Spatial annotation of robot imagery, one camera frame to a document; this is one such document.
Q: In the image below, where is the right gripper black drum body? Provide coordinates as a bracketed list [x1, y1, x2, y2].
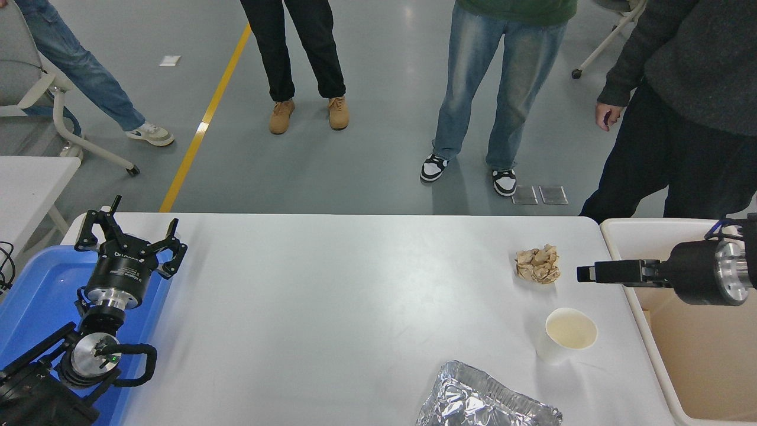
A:
[661, 239, 720, 306]

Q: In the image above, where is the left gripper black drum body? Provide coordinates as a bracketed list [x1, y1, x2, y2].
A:
[86, 247, 161, 300]

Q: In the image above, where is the tan paper ball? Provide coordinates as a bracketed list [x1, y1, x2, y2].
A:
[515, 244, 561, 285]

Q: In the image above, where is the white paper cup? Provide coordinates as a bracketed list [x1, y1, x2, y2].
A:
[535, 308, 599, 366]

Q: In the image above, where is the silver foil tray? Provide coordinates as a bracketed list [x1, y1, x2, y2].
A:
[415, 360, 564, 426]

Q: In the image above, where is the person's right hand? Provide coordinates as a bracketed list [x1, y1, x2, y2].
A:
[595, 102, 623, 132]

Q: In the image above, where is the white side table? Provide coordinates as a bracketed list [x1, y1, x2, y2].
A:
[0, 155, 82, 261]

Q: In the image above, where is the blue plastic tray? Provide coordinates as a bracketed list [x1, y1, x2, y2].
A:
[0, 245, 173, 426]

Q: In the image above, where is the large pale plastic bin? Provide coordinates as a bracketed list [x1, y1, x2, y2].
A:
[600, 218, 757, 426]

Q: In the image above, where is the person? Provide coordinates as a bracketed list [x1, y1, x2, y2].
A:
[15, 0, 176, 147]
[420, 0, 578, 197]
[240, 0, 350, 135]
[580, 0, 757, 224]

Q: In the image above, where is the grey office chair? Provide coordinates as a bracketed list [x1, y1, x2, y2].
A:
[0, 0, 141, 176]

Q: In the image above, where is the white-legged wheeled chair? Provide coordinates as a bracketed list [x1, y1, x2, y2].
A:
[571, 0, 648, 79]

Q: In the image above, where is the black cable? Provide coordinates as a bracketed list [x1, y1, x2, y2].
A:
[0, 241, 17, 293]

